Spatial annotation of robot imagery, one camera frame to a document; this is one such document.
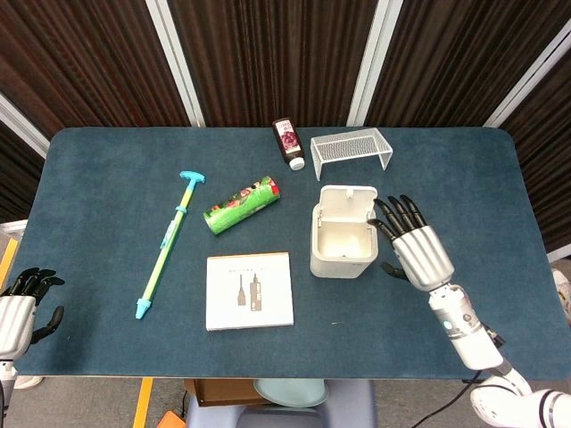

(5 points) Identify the black cable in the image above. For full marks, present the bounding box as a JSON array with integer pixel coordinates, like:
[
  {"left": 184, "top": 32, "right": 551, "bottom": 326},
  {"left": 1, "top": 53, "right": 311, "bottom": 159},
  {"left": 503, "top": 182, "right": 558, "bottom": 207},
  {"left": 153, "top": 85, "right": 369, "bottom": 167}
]
[{"left": 418, "top": 372, "right": 485, "bottom": 428}]

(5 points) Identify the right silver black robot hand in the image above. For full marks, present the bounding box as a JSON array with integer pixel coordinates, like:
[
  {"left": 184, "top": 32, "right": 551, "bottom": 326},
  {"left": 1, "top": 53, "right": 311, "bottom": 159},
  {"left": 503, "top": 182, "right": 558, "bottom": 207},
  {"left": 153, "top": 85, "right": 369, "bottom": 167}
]
[{"left": 366, "top": 193, "right": 456, "bottom": 291}]

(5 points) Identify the brown cardboard box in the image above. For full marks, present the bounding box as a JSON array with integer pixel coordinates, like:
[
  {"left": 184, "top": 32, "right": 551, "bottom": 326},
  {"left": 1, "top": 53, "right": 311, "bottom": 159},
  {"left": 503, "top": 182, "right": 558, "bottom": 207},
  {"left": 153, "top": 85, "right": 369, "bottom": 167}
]
[{"left": 185, "top": 378, "right": 273, "bottom": 407}]

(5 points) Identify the dark grape juice bottle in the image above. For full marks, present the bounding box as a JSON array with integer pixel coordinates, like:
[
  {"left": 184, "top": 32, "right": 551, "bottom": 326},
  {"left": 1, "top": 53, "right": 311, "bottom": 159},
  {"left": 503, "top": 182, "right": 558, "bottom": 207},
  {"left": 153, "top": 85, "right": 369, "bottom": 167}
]
[{"left": 272, "top": 117, "right": 307, "bottom": 171}]

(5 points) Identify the green patterned roll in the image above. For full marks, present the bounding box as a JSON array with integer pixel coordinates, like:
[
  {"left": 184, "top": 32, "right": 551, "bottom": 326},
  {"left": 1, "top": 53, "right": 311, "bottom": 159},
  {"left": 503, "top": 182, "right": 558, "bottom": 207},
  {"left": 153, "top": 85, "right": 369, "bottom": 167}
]
[{"left": 203, "top": 175, "right": 283, "bottom": 236}]

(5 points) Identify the white lidded bin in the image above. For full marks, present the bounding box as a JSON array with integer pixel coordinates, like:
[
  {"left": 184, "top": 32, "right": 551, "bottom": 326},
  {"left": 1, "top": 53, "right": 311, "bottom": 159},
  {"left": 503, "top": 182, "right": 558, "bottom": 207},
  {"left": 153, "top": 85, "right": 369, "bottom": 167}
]
[{"left": 309, "top": 184, "right": 380, "bottom": 280}]

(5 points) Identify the white wire mesh rack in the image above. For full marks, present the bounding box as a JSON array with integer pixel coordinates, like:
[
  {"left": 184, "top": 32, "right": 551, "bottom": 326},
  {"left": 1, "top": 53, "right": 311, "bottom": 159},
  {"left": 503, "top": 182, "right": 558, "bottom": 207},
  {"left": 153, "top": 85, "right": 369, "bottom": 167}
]
[{"left": 310, "top": 127, "right": 394, "bottom": 182}]

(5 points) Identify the light blue plastic basin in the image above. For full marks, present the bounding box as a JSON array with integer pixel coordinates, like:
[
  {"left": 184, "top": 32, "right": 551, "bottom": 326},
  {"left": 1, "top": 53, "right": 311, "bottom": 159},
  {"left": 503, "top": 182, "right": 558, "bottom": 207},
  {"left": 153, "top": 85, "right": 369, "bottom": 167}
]
[{"left": 252, "top": 378, "right": 330, "bottom": 409}]

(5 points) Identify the flat white product box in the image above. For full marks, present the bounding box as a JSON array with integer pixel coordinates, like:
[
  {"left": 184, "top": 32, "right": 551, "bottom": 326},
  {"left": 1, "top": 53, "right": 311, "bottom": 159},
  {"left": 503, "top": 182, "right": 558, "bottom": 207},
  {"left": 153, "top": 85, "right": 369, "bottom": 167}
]
[{"left": 205, "top": 251, "right": 296, "bottom": 332}]

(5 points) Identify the teal green toy water pump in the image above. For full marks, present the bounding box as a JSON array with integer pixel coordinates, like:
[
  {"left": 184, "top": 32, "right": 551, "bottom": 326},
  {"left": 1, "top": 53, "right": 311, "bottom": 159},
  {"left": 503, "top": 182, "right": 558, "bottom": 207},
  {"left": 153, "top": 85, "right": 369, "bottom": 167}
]
[{"left": 135, "top": 170, "right": 208, "bottom": 321}]

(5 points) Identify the lavender plastic stool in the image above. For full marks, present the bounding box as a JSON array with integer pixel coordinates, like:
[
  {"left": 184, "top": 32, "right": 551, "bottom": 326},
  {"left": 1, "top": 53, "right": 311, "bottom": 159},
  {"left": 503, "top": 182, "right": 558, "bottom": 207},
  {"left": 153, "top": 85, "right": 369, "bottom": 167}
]
[{"left": 185, "top": 378, "right": 379, "bottom": 428}]

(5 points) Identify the white shoe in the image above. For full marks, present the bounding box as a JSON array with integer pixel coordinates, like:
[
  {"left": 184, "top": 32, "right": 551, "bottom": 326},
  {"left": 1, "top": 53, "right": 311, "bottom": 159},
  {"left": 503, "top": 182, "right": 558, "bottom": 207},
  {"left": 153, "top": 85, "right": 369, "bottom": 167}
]
[
  {"left": 551, "top": 268, "right": 571, "bottom": 325},
  {"left": 12, "top": 374, "right": 45, "bottom": 390}
]

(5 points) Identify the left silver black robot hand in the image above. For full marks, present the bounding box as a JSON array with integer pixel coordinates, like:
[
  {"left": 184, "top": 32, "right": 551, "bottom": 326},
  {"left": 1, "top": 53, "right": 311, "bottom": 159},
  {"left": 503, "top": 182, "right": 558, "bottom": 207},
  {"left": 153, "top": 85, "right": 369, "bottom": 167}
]
[{"left": 0, "top": 267, "right": 66, "bottom": 358}]

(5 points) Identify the orange object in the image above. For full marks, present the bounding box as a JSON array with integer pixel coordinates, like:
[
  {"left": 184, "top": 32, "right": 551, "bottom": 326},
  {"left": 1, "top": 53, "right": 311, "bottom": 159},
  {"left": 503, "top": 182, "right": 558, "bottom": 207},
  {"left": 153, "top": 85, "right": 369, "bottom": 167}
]
[{"left": 155, "top": 409, "right": 186, "bottom": 428}]

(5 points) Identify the blue felt table mat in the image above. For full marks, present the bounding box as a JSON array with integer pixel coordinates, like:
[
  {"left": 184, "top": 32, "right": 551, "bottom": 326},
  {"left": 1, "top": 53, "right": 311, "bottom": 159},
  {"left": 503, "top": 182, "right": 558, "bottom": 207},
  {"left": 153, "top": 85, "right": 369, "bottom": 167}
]
[{"left": 20, "top": 127, "right": 550, "bottom": 381}]

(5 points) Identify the white partition post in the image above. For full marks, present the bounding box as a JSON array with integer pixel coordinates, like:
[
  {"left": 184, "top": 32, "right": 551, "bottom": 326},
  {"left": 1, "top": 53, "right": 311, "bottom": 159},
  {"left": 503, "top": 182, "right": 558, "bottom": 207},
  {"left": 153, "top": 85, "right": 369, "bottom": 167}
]
[
  {"left": 484, "top": 30, "right": 571, "bottom": 128},
  {"left": 345, "top": 0, "right": 405, "bottom": 128},
  {"left": 0, "top": 93, "right": 50, "bottom": 158},
  {"left": 145, "top": 0, "right": 205, "bottom": 128}
]

